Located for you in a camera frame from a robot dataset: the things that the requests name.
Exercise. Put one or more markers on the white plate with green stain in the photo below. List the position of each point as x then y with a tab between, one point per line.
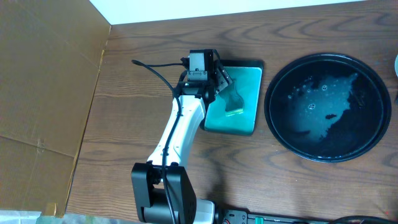
396	65

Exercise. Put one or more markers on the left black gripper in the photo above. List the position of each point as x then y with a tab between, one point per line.
222	78

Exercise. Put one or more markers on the brown cardboard sheet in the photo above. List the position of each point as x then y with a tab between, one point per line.
51	55

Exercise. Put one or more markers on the black tray with green water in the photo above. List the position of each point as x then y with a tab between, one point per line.
247	74

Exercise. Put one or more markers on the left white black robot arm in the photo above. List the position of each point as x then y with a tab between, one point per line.
163	192

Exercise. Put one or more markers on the round black serving tray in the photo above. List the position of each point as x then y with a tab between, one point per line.
328	107

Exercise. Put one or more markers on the green yellow sponge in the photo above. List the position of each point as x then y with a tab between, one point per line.
234	103

